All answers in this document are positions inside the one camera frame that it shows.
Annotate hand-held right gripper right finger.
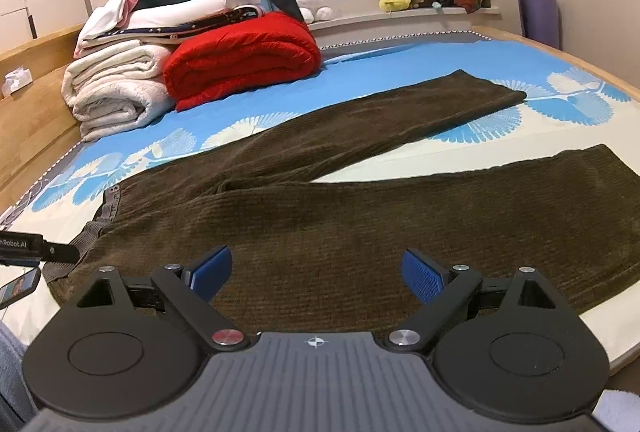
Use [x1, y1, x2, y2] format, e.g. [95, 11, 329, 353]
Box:
[386, 249, 557, 355]

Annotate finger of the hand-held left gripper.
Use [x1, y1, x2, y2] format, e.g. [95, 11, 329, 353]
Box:
[42, 239, 81, 265]

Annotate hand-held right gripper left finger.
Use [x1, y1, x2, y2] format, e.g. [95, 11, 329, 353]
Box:
[75, 246, 251, 354]

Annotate brown corduroy pants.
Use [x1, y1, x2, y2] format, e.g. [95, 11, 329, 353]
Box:
[42, 69, 640, 335]

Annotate white tissue box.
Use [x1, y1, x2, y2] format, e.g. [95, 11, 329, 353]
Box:
[0, 66, 34, 98]

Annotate white folded fleece blanket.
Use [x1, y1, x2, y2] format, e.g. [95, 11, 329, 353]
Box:
[62, 39, 176, 143]

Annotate red folded quilt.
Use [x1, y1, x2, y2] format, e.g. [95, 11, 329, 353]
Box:
[163, 10, 322, 113]

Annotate light blue fluffy cloth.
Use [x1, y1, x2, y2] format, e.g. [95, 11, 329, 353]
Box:
[594, 388, 640, 432]

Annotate white pink folded cloth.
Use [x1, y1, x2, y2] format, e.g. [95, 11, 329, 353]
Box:
[75, 0, 139, 52]

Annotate navy-trimmed folded quilt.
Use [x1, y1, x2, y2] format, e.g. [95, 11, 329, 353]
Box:
[75, 4, 264, 58]

